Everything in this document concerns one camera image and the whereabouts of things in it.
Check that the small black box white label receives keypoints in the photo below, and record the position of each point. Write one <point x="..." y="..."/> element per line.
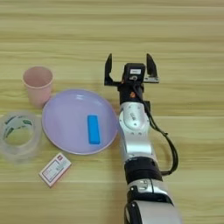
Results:
<point x="134" y="71"/>

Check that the pink plastic cup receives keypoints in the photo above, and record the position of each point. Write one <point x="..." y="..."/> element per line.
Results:
<point x="38" y="87"/>

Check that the clear adhesive tape roll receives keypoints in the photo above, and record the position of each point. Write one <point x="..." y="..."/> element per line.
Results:
<point x="36" y="140"/>

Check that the purple plastic plate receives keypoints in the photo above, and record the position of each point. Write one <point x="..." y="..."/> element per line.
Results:
<point x="67" y="122"/>

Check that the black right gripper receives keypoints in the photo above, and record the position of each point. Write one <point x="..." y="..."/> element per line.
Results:
<point x="131" y="92"/>

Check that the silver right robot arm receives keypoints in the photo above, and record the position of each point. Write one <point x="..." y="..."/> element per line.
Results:
<point x="137" y="137"/>

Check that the small red white card box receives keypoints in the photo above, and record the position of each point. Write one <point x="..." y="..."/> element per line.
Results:
<point x="54" y="169"/>

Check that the blue rectangular block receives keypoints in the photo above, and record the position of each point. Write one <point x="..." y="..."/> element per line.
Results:
<point x="93" y="129"/>

